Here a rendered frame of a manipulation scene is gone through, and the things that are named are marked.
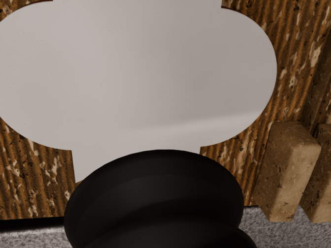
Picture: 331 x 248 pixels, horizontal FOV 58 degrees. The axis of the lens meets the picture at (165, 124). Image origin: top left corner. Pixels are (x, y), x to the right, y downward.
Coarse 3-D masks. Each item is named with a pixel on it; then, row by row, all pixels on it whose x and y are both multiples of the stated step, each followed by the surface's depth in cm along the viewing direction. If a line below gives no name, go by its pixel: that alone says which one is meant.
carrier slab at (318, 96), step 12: (324, 48) 17; (324, 60) 17; (324, 72) 17; (312, 84) 18; (324, 84) 17; (312, 96) 18; (324, 96) 17; (312, 108) 18; (324, 108) 17; (300, 120) 19; (312, 120) 18; (324, 120) 18; (312, 132) 18
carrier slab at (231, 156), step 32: (0, 0) 12; (32, 0) 12; (224, 0) 13; (256, 0) 14; (288, 0) 14; (320, 0) 14; (288, 32) 15; (320, 32) 15; (288, 64) 15; (288, 96) 16; (0, 128) 15; (256, 128) 17; (0, 160) 16; (32, 160) 16; (64, 160) 17; (224, 160) 18; (256, 160) 19; (0, 192) 17; (32, 192) 18; (64, 192) 18
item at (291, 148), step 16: (272, 128) 17; (288, 128) 16; (304, 128) 17; (272, 144) 17; (288, 144) 16; (304, 144) 15; (272, 160) 17; (288, 160) 16; (304, 160) 15; (272, 176) 17; (288, 176) 16; (304, 176) 16; (256, 192) 19; (272, 192) 17; (288, 192) 17; (272, 208) 17; (288, 208) 17
